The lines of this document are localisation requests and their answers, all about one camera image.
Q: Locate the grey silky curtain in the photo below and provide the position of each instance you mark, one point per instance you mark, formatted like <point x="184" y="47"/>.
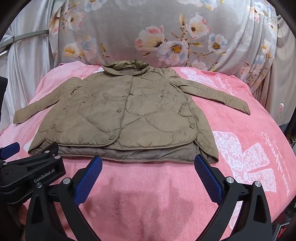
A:
<point x="27" y="74"/>

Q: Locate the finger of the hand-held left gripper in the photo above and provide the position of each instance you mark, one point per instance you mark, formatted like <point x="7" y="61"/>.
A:
<point x="10" y="148"/>
<point x="46" y="150"/>

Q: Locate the tan quilted jacket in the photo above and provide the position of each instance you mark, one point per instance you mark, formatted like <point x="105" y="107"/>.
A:
<point x="115" y="104"/>

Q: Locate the metal rod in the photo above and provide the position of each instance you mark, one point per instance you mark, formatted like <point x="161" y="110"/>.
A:
<point x="30" y="35"/>

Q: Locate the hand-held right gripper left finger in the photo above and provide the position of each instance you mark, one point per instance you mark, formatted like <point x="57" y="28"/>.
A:
<point x="89" y="180"/>

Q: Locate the grey floral quilt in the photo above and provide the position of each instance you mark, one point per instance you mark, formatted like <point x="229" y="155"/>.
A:
<point x="115" y="30"/>

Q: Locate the pink printed blanket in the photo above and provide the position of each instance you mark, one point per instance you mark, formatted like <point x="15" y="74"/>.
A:
<point x="150" y="208"/>

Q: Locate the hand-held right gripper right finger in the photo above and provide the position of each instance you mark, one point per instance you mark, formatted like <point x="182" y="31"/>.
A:
<point x="208" y="179"/>

